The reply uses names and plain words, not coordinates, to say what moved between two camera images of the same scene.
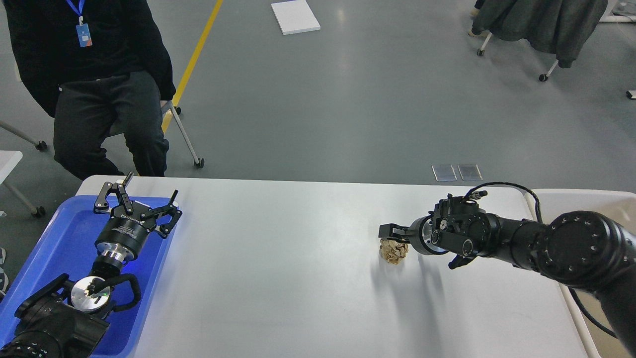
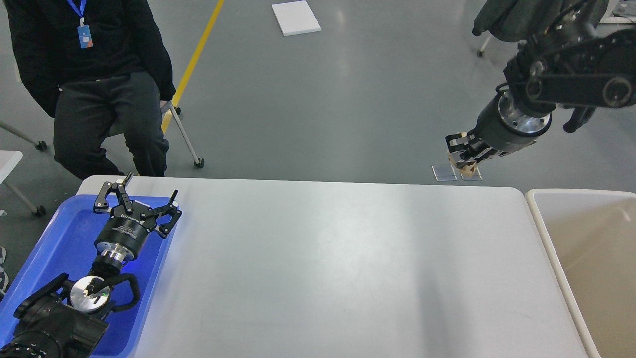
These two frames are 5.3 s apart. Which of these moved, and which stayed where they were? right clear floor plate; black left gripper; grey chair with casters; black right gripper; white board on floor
Moved: black right gripper
Stayed: white board on floor; grey chair with casters; right clear floor plate; black left gripper
